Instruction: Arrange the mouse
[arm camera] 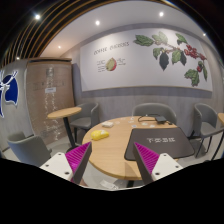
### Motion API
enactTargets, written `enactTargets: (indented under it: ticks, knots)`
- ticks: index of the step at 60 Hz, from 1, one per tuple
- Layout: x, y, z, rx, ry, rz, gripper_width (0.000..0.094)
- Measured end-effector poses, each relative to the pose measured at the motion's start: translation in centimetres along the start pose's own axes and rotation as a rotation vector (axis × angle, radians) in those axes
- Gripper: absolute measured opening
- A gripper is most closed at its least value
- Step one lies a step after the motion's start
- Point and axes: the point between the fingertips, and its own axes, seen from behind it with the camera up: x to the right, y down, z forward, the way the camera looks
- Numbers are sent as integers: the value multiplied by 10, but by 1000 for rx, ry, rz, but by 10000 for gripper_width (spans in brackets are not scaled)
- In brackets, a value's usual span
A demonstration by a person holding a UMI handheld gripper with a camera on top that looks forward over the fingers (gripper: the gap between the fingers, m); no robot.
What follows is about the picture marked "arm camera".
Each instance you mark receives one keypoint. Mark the grey chair behind side table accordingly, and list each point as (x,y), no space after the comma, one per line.
(87,118)

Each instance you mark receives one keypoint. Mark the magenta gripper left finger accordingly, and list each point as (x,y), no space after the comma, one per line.
(78,159)

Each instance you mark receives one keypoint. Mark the grey chair right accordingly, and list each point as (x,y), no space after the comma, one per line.
(205,124)

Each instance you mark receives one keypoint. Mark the black power adapter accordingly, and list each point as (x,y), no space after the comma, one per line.
(160,119)

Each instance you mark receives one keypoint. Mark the coffee plant wall poster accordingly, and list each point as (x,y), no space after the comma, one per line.
(145,57)

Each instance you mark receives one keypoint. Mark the dark grey desk mat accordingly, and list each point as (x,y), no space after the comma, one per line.
(161,140)

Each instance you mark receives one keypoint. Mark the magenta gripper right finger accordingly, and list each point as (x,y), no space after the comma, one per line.
(146,160)

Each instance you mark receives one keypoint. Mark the curved wooden column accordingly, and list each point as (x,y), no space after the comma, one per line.
(49,88)

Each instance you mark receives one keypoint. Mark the blue deer logo sign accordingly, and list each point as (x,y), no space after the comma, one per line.
(9,91)

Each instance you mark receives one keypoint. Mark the small round side table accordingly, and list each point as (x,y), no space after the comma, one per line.
(65,114)

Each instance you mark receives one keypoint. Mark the grey chair near left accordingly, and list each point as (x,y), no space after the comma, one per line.
(29,150)

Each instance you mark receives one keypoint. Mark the round wooden table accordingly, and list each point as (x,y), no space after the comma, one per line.
(108,153)

